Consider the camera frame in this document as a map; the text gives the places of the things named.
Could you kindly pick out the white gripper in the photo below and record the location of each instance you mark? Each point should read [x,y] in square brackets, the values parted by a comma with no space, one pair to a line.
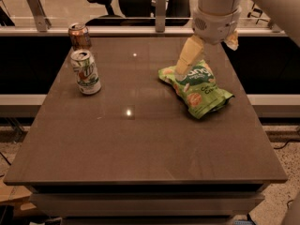
[216,28]

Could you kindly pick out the green rice chip bag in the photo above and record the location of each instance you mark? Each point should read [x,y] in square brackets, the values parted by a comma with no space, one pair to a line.
[198,89]

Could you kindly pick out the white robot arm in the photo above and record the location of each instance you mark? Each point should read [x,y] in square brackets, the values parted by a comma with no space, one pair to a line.
[285,13]

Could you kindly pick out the white green 7up can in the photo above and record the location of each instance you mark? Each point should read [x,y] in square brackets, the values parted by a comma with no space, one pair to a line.
[85,68]

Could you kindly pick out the brown soda can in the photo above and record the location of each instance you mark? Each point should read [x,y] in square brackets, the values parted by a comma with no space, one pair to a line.
[79,36]

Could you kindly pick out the black office chair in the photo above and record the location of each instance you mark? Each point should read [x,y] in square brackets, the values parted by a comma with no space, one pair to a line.
[140,12]

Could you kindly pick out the grey table drawer base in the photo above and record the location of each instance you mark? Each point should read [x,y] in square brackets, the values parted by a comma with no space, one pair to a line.
[207,208]

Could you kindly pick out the cardboard box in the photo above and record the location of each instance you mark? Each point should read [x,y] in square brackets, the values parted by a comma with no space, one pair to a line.
[14,202]

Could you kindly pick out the yellow frame cart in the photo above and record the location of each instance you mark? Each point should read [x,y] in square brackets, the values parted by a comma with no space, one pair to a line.
[255,15]

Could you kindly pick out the right metal glass bracket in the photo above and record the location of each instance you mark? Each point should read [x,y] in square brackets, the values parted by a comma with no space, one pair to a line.
[272,26]

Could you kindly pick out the metal glass bracket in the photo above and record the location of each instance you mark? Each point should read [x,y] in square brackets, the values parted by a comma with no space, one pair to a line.
[160,16]
[272,26]
[42,22]

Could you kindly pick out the middle metal glass bracket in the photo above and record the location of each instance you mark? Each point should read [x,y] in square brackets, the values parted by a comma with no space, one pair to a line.
[160,16]

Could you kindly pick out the left metal glass bracket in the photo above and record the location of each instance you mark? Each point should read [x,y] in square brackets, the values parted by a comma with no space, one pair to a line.
[42,22]

